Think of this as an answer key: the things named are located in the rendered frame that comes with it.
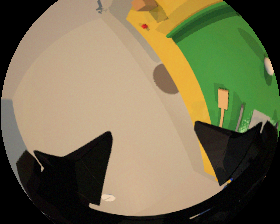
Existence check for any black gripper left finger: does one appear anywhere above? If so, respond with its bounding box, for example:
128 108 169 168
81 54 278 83
34 131 112 206

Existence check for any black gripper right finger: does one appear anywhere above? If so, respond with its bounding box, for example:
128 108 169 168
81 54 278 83
194 121 262 186

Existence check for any white golf ball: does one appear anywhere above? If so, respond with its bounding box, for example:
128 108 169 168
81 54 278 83
264 57 274 76

